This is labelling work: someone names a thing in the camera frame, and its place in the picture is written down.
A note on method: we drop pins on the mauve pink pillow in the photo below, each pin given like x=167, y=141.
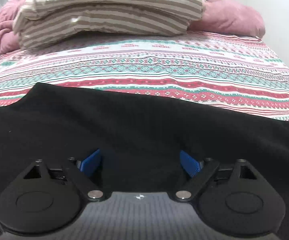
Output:
x=229, y=17

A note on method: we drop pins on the black pants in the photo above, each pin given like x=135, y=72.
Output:
x=140, y=137

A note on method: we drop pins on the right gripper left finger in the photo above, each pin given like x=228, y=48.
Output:
x=42, y=200

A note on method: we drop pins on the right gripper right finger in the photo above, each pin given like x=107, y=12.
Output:
x=234, y=199

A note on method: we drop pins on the patterned red green bedsheet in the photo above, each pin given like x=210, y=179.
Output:
x=238, y=73

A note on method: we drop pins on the striped beige pillow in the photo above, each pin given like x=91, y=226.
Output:
x=42, y=22

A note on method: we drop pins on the mauve crumpled blanket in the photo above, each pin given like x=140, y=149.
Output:
x=9, y=40

